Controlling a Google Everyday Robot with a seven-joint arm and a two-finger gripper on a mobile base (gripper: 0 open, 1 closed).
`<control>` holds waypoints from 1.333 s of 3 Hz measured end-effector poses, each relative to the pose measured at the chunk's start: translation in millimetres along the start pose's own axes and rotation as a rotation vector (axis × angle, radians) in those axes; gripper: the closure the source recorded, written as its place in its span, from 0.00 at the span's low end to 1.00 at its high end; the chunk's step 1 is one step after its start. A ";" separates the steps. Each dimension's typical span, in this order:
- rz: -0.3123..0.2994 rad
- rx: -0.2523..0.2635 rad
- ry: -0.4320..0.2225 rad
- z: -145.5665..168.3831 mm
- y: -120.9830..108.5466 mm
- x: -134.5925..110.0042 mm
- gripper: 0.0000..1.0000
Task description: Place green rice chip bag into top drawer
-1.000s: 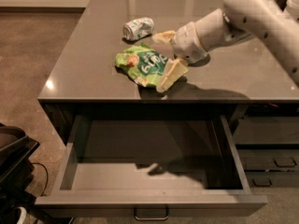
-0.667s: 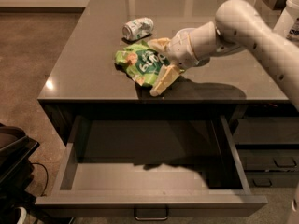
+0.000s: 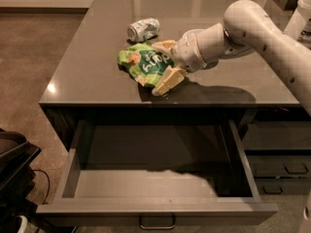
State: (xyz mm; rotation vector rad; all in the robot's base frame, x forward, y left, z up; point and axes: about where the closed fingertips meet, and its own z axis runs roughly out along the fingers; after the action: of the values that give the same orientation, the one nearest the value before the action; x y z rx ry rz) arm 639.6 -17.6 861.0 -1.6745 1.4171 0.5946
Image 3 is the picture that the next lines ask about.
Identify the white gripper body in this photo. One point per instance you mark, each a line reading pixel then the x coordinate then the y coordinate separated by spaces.
pixel 189 54

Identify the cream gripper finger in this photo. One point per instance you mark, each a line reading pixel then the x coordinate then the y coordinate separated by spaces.
pixel 170 78
pixel 164 46

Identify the green rice chip bag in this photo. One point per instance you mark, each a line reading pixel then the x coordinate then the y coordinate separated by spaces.
pixel 144 64

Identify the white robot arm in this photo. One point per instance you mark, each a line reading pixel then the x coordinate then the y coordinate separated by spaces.
pixel 246 28

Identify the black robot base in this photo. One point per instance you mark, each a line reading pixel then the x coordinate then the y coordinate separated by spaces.
pixel 16 180

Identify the open grey top drawer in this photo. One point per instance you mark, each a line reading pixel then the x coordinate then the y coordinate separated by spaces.
pixel 198 173

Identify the white ceramic bowl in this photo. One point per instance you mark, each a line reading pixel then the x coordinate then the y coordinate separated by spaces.
pixel 193 31

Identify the crushed white green soda can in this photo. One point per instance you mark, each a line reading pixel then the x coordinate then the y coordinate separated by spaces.
pixel 143 30

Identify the white plastic canister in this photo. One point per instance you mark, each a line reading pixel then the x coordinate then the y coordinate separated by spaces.
pixel 299 26

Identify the metal drawer handle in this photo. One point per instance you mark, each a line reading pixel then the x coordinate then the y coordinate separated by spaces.
pixel 157 222

